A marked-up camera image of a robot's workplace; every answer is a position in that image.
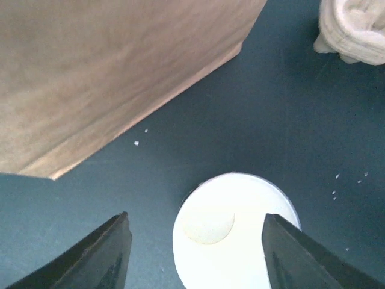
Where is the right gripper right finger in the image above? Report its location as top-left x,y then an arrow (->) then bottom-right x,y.
262,214 -> 384,289

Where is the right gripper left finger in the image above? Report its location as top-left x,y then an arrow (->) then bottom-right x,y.
8,211 -> 132,288

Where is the single white paper cup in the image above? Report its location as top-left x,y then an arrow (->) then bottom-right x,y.
173,172 -> 301,289

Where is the brown paper bag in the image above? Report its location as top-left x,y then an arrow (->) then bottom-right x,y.
1,1 -> 265,179

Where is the far pulp cup carrier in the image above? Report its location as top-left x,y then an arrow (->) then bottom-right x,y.
313,0 -> 384,66

